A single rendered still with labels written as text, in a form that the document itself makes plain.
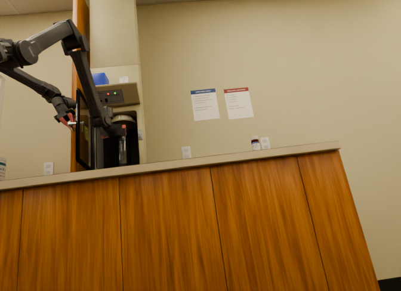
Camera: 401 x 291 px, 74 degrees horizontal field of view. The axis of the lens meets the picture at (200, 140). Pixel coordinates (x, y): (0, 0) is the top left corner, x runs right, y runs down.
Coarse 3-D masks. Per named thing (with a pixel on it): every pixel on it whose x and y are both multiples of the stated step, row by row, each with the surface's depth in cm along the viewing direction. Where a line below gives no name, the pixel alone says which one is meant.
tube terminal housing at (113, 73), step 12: (96, 72) 178; (108, 72) 179; (120, 72) 179; (132, 72) 179; (120, 108) 171; (132, 108) 171; (120, 120) 184; (144, 132) 175; (144, 144) 169; (144, 156) 163; (96, 168) 159
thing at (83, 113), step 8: (80, 96) 143; (80, 104) 142; (80, 112) 141; (88, 112) 160; (80, 120) 139; (88, 120) 158; (80, 128) 138; (88, 128) 157; (80, 136) 137; (88, 136) 155; (80, 144) 136; (88, 144) 153; (80, 152) 134; (88, 152) 152; (88, 160) 150
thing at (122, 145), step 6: (114, 138) 175; (120, 138) 171; (126, 138) 173; (120, 144) 170; (126, 144) 171; (120, 150) 169; (126, 150) 170; (120, 156) 168; (126, 156) 169; (120, 162) 167; (126, 162) 167
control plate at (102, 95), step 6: (114, 90) 165; (120, 90) 165; (102, 96) 166; (108, 96) 166; (114, 96) 166; (120, 96) 167; (102, 102) 167; (108, 102) 168; (114, 102) 168; (120, 102) 168
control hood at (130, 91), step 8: (96, 88) 163; (104, 88) 164; (112, 88) 164; (120, 88) 165; (128, 88) 165; (136, 88) 166; (128, 96) 167; (136, 96) 168; (104, 104) 168; (112, 104) 169; (120, 104) 170; (128, 104) 171
